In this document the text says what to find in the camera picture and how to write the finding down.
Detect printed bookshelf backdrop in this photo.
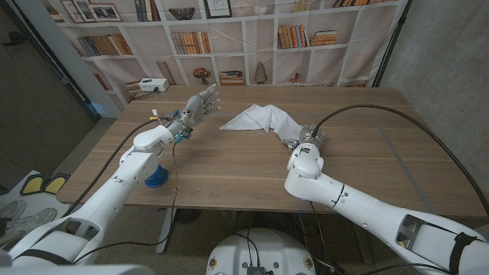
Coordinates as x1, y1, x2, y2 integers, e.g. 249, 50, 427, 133
40, 0, 410, 112

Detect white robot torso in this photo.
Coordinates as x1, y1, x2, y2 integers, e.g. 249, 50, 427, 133
206, 228, 317, 275

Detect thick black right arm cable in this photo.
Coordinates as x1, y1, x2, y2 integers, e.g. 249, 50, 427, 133
312, 103, 489, 218

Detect black power strip cord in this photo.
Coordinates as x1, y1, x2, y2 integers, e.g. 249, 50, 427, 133
133, 88, 160, 102

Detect sneaker print floor poster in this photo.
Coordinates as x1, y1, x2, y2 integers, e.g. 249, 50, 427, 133
0, 170, 72, 257

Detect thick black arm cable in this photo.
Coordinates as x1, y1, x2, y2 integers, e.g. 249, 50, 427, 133
312, 103, 489, 218
63, 116, 172, 218

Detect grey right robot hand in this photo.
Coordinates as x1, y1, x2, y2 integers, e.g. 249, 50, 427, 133
281, 124, 328, 151

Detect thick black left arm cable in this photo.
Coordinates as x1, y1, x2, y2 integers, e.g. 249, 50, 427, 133
63, 116, 172, 218

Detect black round floor object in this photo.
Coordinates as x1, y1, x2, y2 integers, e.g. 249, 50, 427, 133
174, 208, 202, 225

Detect black backdrop stand pole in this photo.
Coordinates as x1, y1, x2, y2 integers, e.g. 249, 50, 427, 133
372, 0, 413, 88

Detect white cloth napkin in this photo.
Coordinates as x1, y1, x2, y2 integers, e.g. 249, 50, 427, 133
219, 103, 305, 143

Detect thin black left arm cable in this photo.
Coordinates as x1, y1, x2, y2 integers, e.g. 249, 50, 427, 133
72, 141, 180, 265

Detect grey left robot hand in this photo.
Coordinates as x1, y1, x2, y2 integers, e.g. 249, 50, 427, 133
167, 83, 222, 143

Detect white power strip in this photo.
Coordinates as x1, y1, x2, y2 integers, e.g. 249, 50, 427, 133
138, 78, 170, 93

